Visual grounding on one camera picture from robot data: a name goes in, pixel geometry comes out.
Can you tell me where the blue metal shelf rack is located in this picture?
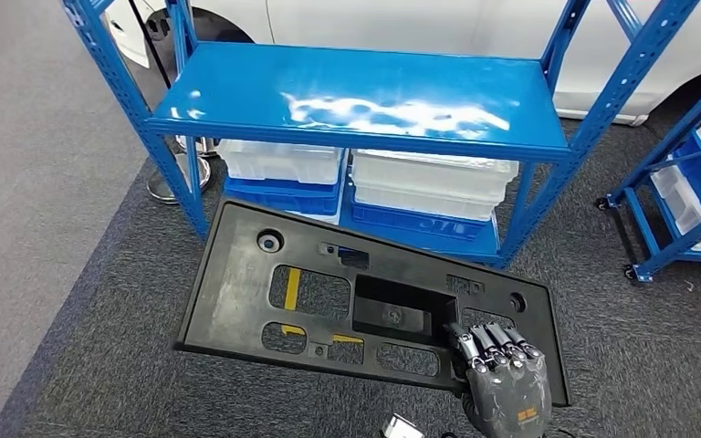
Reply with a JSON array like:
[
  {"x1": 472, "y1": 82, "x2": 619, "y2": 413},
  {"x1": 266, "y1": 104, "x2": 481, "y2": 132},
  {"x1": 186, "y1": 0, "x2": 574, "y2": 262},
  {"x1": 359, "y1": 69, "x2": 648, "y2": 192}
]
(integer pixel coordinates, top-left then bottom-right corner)
[
  {"x1": 59, "y1": 0, "x2": 701, "y2": 270},
  {"x1": 595, "y1": 60, "x2": 701, "y2": 284}
]

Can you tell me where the white car with red stripe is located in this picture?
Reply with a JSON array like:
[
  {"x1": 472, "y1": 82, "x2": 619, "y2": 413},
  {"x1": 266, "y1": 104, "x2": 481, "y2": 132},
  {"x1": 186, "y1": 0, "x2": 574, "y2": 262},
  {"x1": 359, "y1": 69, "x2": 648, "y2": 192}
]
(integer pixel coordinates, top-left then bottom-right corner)
[{"x1": 105, "y1": 0, "x2": 701, "y2": 127}]

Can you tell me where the black plastic plate bracket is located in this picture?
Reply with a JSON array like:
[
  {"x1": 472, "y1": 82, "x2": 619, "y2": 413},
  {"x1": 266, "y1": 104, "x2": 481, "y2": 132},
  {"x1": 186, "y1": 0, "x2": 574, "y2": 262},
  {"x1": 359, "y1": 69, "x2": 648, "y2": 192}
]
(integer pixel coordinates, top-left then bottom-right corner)
[{"x1": 172, "y1": 198, "x2": 571, "y2": 407}]

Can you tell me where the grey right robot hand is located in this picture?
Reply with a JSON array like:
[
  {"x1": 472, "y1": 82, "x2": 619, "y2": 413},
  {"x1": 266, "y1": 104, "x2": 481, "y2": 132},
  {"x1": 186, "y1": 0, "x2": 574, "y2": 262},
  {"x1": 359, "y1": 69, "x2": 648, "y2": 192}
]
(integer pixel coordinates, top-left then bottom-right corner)
[{"x1": 444, "y1": 321, "x2": 554, "y2": 438}]

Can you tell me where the yellow floor tape square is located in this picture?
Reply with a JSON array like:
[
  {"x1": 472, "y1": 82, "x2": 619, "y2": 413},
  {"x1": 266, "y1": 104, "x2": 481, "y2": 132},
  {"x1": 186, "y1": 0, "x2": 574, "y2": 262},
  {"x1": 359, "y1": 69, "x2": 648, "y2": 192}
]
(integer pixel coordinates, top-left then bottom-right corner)
[{"x1": 280, "y1": 268, "x2": 365, "y2": 346}]

